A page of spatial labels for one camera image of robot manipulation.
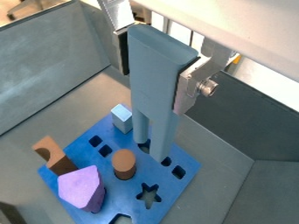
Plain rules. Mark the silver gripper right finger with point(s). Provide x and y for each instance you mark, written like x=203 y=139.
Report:
x=195 y=81

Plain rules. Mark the blue shape sorter board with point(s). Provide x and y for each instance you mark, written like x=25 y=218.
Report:
x=144 y=197

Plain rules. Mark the brown cylinder peg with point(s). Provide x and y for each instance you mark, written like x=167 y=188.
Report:
x=124 y=164

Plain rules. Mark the tall brown notched block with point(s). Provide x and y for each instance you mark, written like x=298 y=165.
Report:
x=51 y=152

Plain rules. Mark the light blue square block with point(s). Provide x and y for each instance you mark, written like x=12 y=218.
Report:
x=121 y=118

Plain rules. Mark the purple pentagon peg block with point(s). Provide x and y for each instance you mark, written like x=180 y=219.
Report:
x=81 y=188

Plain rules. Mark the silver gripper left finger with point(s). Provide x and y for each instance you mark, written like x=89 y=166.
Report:
x=119 y=16

